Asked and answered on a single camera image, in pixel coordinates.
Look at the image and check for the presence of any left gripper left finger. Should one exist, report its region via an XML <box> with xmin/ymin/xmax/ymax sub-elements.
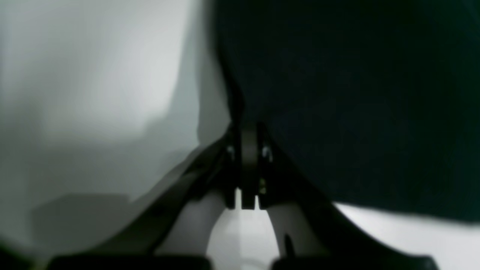
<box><xmin>49</xmin><ymin>125</ymin><xmax>240</xmax><ymax>270</ymax></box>

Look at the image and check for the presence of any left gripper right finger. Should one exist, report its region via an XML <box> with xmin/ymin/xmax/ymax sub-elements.
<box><xmin>256</xmin><ymin>123</ymin><xmax>438</xmax><ymax>270</ymax></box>

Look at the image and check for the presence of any black printed T-shirt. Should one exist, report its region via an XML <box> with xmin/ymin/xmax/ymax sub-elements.
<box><xmin>212</xmin><ymin>0</ymin><xmax>480</xmax><ymax>223</ymax></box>

